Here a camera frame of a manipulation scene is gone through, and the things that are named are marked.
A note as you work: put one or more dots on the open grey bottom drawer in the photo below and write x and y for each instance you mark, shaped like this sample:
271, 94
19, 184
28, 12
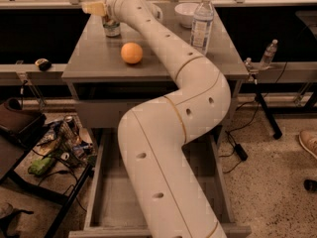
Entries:
113, 210

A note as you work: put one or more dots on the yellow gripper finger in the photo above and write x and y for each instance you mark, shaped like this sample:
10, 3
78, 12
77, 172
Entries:
95, 8

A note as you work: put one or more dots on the orange fruit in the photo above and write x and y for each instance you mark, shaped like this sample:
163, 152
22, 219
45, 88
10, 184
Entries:
131, 53

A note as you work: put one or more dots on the black tape measure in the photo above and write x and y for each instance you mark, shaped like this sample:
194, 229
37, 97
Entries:
43, 64

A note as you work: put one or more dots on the black power adapter with cable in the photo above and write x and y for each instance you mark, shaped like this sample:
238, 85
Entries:
237, 148

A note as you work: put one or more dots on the small water bottle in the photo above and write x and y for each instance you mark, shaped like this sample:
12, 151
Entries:
268, 55

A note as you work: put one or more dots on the brown bag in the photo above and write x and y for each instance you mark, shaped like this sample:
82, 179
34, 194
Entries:
19, 126

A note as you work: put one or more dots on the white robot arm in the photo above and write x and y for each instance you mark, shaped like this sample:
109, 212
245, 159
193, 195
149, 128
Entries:
151, 135

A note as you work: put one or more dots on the tan shoe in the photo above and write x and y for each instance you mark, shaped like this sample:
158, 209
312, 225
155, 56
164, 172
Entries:
308, 140

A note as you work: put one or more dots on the grey drawer cabinet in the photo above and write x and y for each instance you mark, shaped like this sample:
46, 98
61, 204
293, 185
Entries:
104, 87

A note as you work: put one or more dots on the green chip bag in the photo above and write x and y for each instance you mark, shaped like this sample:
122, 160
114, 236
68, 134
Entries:
40, 166

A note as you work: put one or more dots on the black metal stand leg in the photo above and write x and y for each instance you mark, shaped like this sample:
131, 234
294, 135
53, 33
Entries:
260, 99

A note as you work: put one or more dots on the white bowl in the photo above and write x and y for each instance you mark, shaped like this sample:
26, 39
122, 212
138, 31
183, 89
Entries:
184, 13

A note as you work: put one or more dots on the large clear water bottle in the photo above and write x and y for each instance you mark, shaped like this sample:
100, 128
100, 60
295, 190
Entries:
201, 26

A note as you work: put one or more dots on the green white 7up can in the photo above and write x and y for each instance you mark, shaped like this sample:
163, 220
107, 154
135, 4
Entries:
111, 27

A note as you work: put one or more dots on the basket of snacks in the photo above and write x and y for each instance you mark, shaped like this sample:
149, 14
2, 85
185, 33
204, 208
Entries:
66, 142

